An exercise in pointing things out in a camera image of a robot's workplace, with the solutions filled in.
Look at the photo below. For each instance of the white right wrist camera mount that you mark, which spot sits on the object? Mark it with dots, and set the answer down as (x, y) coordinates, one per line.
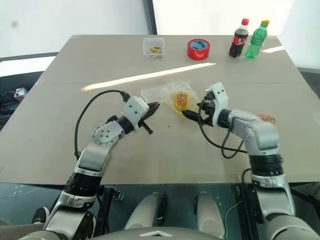
(220, 97)

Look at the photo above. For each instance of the silver rounded robot leg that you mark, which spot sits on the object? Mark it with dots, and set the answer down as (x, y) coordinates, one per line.
(208, 212)
(147, 210)

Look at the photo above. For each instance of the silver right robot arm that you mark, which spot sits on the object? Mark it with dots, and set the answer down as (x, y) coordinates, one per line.
(260, 136)

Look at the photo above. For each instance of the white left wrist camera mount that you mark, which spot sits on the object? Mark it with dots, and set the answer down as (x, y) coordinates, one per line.
(135, 108)

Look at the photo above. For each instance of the orange round snack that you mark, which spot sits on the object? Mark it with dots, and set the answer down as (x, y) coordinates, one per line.
(181, 99)
(269, 118)

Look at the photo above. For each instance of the green bottle yellow cap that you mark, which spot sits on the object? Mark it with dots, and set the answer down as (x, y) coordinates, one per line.
(256, 41)

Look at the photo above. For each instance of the grey robot torso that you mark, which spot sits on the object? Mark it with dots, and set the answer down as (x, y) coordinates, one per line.
(155, 234)

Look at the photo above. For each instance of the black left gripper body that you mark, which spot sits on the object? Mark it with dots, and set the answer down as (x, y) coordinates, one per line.
(145, 117)

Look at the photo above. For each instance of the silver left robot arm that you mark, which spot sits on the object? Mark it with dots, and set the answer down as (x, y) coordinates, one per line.
(99, 133)

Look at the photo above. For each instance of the black shoe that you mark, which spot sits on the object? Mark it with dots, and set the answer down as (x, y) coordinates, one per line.
(41, 215)

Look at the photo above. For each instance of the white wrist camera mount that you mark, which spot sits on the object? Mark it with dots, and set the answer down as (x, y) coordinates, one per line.
(135, 108)
(220, 97)

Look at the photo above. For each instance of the red and white device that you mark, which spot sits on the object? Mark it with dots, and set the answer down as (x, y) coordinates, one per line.
(21, 93)

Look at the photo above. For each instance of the red tape roll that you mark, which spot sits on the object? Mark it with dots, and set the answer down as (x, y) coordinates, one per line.
(198, 50)

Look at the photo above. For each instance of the small clear plastic box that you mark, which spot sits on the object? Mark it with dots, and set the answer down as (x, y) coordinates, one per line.
(153, 47)

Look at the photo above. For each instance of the dark wall pillar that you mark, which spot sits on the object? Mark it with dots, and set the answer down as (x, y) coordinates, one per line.
(150, 17)

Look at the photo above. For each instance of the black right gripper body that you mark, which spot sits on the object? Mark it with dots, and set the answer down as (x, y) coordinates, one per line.
(208, 111)

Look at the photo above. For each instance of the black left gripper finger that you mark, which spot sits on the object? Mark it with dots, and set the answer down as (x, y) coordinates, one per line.
(155, 107)
(148, 129)

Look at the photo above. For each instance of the cola bottle red cap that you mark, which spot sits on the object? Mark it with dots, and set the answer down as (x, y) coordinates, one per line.
(238, 40)

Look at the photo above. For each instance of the black table frame bracket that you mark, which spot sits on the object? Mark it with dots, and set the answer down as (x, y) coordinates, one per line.
(108, 200)
(250, 202)

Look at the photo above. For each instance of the clear plastic bag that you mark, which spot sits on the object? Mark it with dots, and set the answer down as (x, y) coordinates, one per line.
(157, 91)

